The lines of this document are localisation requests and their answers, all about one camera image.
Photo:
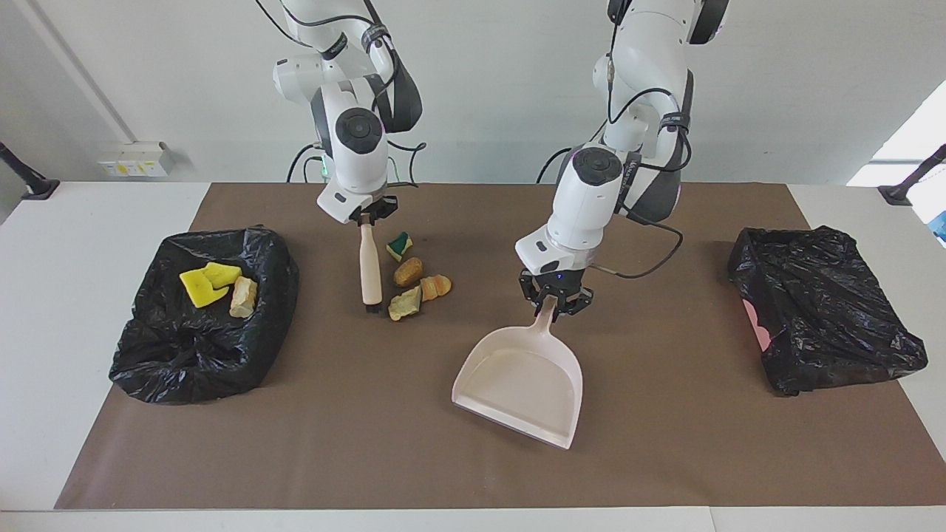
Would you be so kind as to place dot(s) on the pale yellow scrap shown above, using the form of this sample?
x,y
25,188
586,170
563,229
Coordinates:
x,y
405,304

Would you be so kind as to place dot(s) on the brown table mat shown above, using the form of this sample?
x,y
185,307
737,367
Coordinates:
x,y
443,473

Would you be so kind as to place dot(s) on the orange striped sponge scrap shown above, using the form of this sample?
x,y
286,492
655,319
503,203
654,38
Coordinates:
x,y
436,287

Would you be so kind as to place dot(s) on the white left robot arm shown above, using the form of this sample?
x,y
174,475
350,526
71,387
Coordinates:
x,y
591,207

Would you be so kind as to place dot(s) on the beige plastic dustpan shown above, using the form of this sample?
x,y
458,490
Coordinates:
x,y
521,384

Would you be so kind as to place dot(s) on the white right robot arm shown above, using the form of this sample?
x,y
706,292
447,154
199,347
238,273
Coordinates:
x,y
358,162

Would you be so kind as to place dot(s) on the green and yellow sponge piece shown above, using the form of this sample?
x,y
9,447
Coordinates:
x,y
400,245

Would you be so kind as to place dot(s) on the white wall socket box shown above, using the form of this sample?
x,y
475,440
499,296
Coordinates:
x,y
133,159

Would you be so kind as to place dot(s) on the blue object at table edge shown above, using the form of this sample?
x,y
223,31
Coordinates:
x,y
940,226

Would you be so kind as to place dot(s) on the black clamp stand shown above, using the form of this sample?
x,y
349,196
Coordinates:
x,y
898,193
37,186

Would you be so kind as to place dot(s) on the beige hand brush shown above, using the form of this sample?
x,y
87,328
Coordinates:
x,y
370,270

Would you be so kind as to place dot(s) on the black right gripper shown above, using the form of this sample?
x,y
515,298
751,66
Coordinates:
x,y
375,208

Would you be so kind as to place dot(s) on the black bag lined pink bin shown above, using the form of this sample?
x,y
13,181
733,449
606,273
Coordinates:
x,y
820,310

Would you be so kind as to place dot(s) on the brown oval bread roll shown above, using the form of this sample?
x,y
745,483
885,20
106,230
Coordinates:
x,y
408,272

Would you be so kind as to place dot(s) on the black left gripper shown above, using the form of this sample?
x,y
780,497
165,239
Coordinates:
x,y
556,284

